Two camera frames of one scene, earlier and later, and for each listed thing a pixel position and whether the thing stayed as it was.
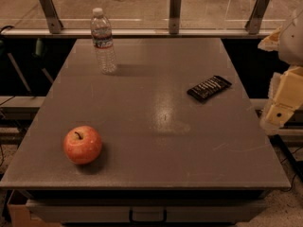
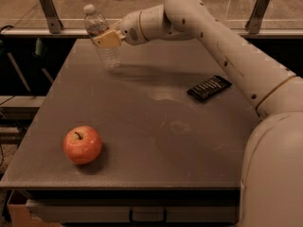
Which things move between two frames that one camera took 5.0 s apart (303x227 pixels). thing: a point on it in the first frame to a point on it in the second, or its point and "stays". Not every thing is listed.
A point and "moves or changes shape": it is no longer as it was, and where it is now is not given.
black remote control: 209,88 stays
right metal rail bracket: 254,23 stays
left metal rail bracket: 52,16 stays
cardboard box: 19,213 stays
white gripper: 293,42 to 131,26
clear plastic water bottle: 103,43 moves or changes shape
